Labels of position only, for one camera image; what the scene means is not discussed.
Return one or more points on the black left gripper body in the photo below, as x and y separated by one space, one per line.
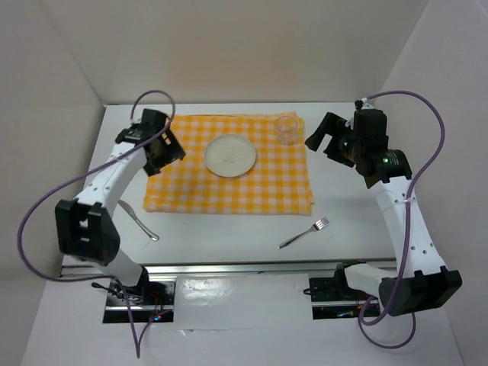
152 165

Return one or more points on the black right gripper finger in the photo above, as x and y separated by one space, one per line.
322 131
173 146

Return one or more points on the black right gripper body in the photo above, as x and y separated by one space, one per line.
344 149

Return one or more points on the clear drinking glass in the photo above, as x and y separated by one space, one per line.
286 128

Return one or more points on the cream round plate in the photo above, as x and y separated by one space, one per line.
230 155

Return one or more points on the yellow white checkered cloth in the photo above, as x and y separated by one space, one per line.
277 184

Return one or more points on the silver table knife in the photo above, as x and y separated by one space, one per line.
130 211

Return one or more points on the silver fork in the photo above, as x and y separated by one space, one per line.
317 226

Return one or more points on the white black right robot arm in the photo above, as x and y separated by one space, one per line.
373 214

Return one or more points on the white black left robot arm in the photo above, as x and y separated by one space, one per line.
84 224

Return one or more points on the aluminium front rail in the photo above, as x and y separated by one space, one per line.
237 268

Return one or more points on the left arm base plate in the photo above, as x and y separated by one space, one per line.
157 305

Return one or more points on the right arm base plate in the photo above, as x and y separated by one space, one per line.
329 301

